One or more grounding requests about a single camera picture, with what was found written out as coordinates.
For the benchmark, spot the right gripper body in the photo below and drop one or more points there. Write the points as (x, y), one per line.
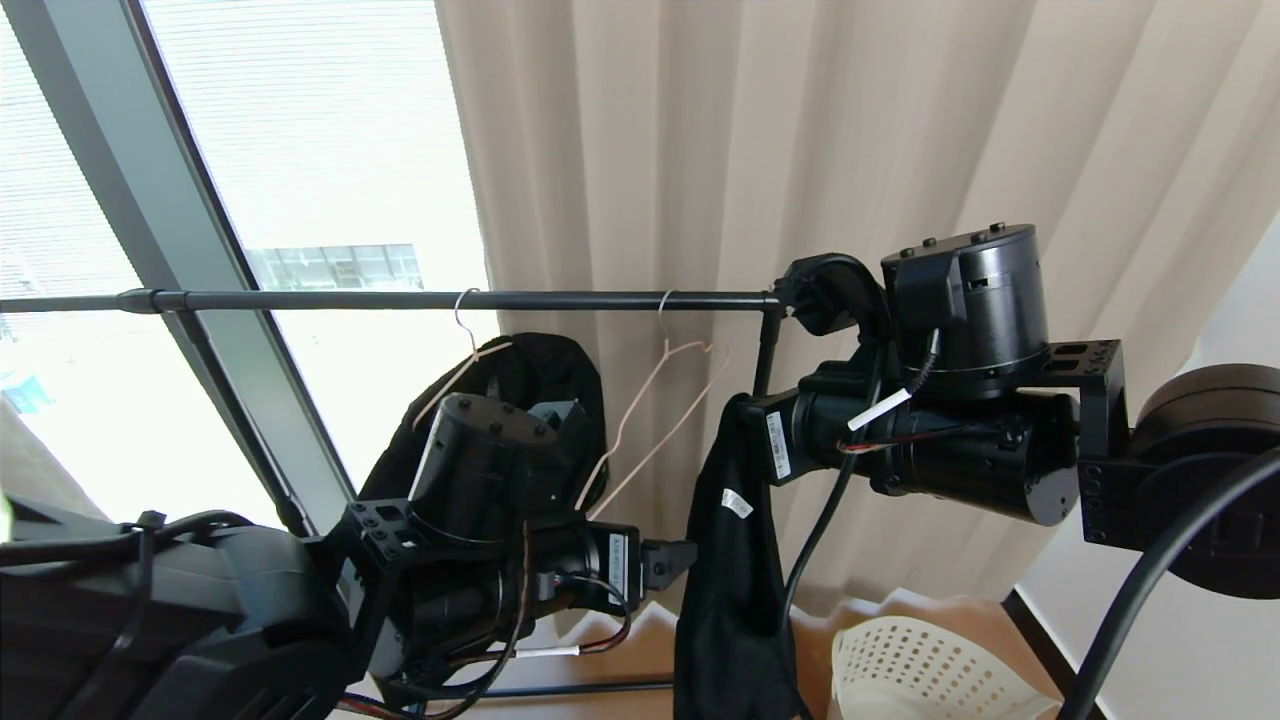
(960, 460)

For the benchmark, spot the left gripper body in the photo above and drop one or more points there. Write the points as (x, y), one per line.
(470, 600)

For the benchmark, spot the black shorts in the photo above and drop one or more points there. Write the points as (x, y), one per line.
(560, 390)

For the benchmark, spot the pink clothes hanger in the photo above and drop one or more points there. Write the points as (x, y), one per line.
(665, 340)
(468, 355)

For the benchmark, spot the black garment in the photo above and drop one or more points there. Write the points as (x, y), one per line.
(735, 600)

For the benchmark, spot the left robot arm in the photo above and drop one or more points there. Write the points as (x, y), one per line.
(200, 600)

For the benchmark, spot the white laundry basket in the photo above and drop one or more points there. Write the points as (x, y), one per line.
(920, 670)

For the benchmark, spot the black clothes rack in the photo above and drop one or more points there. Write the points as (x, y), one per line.
(400, 300)

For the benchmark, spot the window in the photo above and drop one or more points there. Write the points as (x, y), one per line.
(330, 130)

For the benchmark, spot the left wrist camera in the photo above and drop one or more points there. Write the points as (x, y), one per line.
(560, 440)

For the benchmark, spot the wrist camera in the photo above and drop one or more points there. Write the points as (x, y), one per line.
(830, 295)
(560, 440)

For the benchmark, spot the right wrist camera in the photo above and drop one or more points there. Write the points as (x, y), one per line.
(830, 295)

